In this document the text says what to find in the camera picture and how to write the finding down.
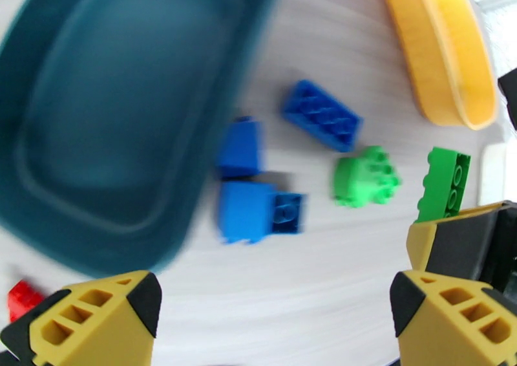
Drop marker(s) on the small blue lego brick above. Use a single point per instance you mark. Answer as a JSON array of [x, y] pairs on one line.
[[240, 150]]

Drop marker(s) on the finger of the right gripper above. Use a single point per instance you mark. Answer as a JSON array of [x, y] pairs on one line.
[[512, 94], [464, 243]]

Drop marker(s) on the long green lego brick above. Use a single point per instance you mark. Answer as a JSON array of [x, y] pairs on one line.
[[438, 183]]

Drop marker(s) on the long blue lego brick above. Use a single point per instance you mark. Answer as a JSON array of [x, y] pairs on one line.
[[319, 114]]

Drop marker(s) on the red stepped lego brick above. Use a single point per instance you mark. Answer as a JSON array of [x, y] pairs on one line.
[[22, 298]]

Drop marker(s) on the blue sloped lego brick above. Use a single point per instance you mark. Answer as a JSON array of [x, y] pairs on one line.
[[246, 211]]

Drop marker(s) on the yellow plastic container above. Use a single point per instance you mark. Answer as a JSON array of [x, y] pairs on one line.
[[436, 53]]

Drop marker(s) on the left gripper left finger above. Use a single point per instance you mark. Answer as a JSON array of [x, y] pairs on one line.
[[93, 328]]

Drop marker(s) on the teal plastic container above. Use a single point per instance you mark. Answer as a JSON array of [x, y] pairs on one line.
[[113, 94]]

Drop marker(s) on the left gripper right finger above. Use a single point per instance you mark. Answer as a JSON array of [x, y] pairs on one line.
[[456, 328]]

